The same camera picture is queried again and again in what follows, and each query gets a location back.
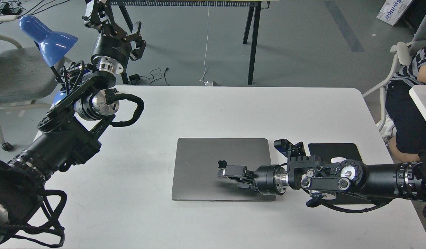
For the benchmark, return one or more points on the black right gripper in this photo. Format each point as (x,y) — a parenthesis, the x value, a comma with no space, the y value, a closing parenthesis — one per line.
(267,179)

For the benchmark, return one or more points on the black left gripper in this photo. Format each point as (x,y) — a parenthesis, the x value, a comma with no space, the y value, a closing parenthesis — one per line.
(113,49)

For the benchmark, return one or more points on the grey laptop notebook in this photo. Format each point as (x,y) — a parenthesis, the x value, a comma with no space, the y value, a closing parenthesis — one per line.
(198,167)

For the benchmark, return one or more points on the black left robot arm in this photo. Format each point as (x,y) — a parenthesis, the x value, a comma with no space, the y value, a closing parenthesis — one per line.
(70,133)

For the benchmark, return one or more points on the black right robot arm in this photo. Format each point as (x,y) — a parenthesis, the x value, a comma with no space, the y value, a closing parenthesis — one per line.
(377,184)

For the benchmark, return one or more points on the blue desk lamp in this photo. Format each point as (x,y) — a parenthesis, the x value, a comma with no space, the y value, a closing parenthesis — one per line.
(53,45)

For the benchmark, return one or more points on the black mouse pad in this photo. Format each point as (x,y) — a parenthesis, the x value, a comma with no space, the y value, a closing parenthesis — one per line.
(327,151)

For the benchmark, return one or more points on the white computer mouse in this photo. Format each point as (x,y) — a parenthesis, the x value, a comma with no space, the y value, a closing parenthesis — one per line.
(337,159)

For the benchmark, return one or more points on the grey office chair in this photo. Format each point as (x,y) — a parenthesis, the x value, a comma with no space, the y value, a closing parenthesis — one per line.
(25,77)

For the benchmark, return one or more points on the black leg background table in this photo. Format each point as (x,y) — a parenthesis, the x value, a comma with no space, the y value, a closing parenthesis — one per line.
(182,25)

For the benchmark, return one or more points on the seated person striped shirt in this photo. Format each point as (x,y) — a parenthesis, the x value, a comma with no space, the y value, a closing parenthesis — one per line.
(410,136)

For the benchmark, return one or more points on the white side table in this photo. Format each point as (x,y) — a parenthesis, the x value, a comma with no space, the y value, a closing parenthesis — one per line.
(418,94)

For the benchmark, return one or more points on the cardboard box with print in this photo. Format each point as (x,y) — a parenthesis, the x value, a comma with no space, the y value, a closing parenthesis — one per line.
(392,11)

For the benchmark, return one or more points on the white chair right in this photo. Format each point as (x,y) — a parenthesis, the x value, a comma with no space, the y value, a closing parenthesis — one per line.
(402,56)

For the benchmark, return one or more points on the black power adapter with cable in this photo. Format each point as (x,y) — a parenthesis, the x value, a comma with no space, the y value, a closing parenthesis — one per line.
(135,79)

